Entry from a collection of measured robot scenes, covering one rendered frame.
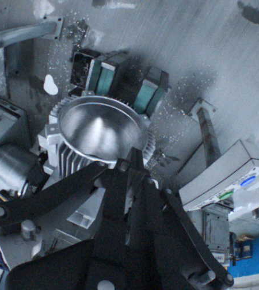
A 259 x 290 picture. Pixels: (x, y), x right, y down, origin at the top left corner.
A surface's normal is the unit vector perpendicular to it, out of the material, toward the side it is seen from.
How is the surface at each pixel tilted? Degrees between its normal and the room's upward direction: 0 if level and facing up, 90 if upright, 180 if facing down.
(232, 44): 0
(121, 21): 0
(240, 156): 67
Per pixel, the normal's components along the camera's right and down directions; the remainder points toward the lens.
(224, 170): -0.94, -0.12
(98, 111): 0.15, 0.78
